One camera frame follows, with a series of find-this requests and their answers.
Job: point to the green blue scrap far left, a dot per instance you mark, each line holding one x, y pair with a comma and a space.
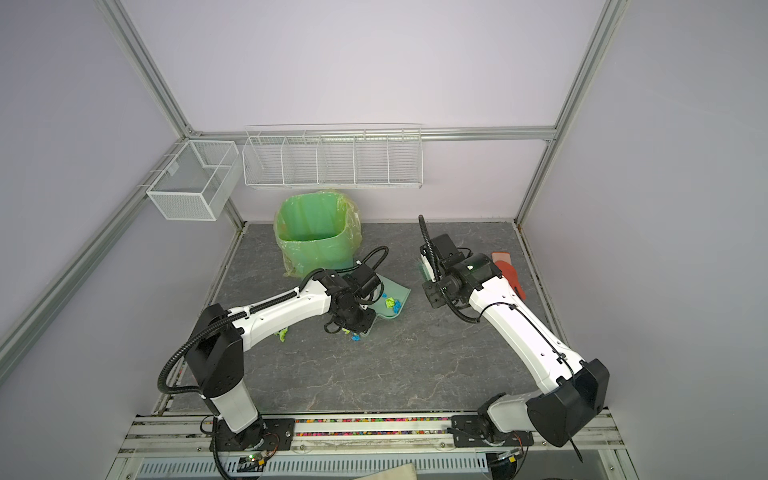
282, 334

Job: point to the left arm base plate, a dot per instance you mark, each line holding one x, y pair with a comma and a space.
271, 434

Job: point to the red rubber glove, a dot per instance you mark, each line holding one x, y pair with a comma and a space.
503, 261

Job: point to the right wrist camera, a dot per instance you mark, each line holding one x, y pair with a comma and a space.
426, 267

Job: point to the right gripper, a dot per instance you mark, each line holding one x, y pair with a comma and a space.
435, 299

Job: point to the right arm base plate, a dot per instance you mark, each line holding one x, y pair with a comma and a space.
473, 430

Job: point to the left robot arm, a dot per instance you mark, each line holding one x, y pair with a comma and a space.
210, 363

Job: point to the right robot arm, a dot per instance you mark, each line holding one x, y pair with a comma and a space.
571, 391

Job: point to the mint green dustpan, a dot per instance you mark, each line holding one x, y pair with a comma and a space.
389, 288

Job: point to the green trash bin with bag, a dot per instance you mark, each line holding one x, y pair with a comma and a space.
317, 230

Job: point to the long white wire basket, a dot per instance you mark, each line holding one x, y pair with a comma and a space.
344, 156

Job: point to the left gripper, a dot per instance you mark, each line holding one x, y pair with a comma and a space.
364, 326

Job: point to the small white wire basket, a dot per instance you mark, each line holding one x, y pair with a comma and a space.
198, 181

